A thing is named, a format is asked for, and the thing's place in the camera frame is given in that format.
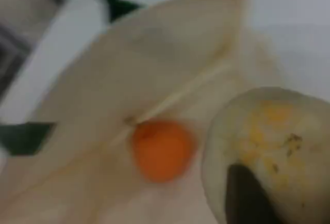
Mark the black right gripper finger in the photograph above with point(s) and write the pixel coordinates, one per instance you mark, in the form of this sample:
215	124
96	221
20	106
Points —
247	198

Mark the beige round egg yolk pastry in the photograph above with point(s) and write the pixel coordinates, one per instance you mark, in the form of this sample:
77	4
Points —
270	131

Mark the orange with stem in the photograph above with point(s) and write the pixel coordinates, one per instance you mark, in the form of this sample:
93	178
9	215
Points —
163	151

